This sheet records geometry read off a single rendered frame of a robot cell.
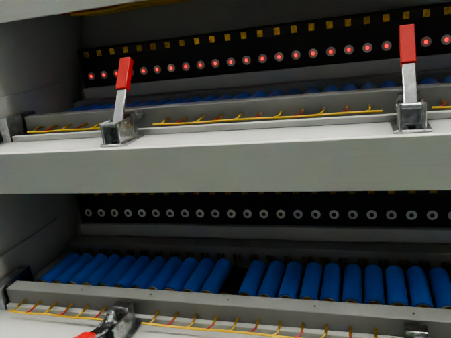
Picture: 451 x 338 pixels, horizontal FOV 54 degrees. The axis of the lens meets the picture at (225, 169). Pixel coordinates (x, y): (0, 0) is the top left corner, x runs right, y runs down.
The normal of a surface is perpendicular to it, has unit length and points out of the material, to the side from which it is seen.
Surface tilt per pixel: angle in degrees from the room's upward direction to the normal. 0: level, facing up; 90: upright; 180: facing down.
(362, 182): 113
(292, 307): 23
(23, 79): 90
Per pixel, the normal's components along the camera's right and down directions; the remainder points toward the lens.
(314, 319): -0.29, 0.32
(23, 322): -0.12, -0.95
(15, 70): 0.95, -0.03
